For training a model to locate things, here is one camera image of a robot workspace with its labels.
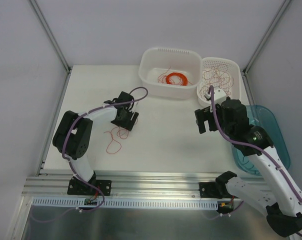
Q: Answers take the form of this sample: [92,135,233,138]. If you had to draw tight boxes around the coiled orange cable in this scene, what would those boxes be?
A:
[165,72,189,87]

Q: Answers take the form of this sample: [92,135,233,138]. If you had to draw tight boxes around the right aluminium frame post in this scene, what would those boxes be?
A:
[242,0,292,76]

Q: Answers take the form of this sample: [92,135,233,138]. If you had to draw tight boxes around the aluminium extrusion rail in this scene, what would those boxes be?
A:
[21,170,291,201]

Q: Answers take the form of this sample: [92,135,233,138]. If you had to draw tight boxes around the red cables in basket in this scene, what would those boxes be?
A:
[200,63,235,97]

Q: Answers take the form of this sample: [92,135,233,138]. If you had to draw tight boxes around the loose orange cables in tub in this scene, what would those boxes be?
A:
[156,65,172,85]

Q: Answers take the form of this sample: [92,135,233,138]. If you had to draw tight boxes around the aluminium frame post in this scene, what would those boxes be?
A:
[242,0,292,76]
[28,0,72,73]

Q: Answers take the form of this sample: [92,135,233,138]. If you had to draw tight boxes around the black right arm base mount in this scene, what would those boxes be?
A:
[198,171,237,199]

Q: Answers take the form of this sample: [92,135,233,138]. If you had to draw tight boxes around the white slotted cable duct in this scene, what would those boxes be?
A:
[32,197,218,211]

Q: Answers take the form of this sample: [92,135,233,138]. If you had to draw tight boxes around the teal translucent tray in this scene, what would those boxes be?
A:
[231,105,291,176]

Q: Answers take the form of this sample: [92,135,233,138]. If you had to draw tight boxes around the white plastic tub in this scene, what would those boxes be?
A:
[138,47,202,100]

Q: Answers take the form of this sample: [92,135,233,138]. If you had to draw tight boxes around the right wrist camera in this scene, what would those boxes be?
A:
[203,87,228,112]

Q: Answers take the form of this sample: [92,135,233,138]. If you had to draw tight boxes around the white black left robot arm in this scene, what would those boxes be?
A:
[52,91,139,195]

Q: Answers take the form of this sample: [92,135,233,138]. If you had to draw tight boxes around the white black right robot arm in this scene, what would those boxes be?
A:
[194,98,302,238]

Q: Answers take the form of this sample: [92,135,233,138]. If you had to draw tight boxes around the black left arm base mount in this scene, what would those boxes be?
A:
[67,173,112,196]

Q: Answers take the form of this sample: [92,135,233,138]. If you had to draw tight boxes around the left aluminium frame post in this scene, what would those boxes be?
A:
[28,0,72,73]

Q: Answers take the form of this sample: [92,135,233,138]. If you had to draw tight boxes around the white perforated basket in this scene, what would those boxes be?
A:
[196,57,243,107]

